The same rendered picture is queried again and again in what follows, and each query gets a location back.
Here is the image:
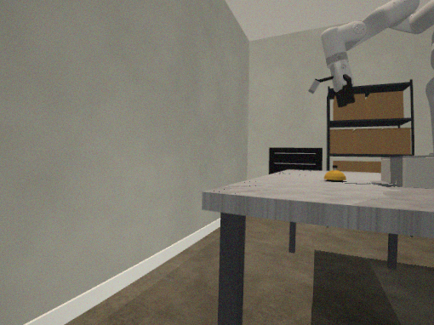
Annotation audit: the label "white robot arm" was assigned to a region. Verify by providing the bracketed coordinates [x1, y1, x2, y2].
[321, 0, 434, 155]

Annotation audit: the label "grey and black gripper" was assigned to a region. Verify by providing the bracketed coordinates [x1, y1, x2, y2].
[328, 60, 355, 107]

